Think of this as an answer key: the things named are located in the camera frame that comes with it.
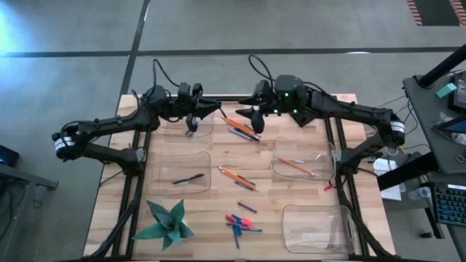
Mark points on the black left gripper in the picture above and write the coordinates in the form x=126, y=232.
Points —
x=183, y=107

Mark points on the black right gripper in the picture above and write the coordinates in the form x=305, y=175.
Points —
x=265, y=105

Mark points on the orange pencil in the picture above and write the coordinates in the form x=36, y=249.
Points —
x=296, y=166
x=240, y=180
x=233, y=172
x=234, y=123
x=242, y=130
x=238, y=127

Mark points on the black pen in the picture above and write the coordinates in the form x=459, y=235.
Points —
x=189, y=178
x=256, y=139

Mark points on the small dark blue pen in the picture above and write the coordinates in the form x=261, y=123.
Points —
x=247, y=207

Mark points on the small blue eraser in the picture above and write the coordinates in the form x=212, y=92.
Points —
x=236, y=218

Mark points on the blue crayon with Madisi print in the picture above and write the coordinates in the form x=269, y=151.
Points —
x=229, y=225

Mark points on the clear plastic bin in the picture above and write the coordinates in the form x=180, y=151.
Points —
x=164, y=182
x=316, y=229
x=291, y=171
x=207, y=123

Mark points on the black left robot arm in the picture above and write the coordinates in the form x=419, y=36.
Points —
x=109, y=125

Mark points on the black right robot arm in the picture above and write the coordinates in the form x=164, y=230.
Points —
x=346, y=109

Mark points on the black hole punch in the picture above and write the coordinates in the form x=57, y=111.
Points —
x=306, y=120

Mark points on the red clip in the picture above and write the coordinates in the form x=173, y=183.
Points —
x=329, y=188

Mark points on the pink eraser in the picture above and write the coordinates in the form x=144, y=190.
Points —
x=248, y=222

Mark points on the blue printed eraser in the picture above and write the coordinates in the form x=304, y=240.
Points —
x=237, y=230

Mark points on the green artificial succulent plant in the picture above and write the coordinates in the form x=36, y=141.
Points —
x=169, y=225

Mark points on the white paper sheet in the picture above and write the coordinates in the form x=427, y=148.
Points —
x=387, y=171

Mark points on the black desk beam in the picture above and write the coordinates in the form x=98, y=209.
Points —
x=407, y=171

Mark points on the grey desk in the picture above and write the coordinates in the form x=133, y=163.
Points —
x=429, y=109

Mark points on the clear plastic bottle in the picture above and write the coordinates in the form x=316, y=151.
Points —
x=418, y=193

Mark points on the teal box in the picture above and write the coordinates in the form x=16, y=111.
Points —
x=446, y=90

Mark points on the black pole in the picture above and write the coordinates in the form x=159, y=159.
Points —
x=444, y=65

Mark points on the grey metal side table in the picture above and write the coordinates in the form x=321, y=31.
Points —
x=22, y=178

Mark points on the dark device with blue light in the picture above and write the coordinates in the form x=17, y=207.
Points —
x=9, y=156

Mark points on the dark tablet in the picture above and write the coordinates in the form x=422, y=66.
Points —
x=455, y=125

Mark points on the black mat with striped edges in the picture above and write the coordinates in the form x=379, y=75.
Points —
x=437, y=12

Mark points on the dark screen device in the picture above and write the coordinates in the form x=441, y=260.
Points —
x=459, y=91

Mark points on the clear plastic bag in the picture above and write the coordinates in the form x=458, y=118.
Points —
x=459, y=138

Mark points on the small black object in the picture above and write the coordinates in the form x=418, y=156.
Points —
x=426, y=235

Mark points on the black keyboard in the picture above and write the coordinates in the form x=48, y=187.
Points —
x=451, y=203

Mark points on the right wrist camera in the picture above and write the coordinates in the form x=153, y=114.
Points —
x=263, y=88

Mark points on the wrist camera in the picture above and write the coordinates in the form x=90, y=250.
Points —
x=263, y=88
x=183, y=91

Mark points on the black aluminium table frame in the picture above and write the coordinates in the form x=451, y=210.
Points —
x=228, y=98

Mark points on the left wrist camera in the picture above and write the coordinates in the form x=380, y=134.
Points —
x=183, y=91

